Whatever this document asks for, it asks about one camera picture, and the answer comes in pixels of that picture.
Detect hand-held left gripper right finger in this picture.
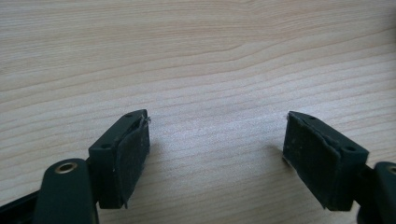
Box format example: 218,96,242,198
282,110,370,212

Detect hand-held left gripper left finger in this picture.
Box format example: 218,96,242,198
88,108,151,210

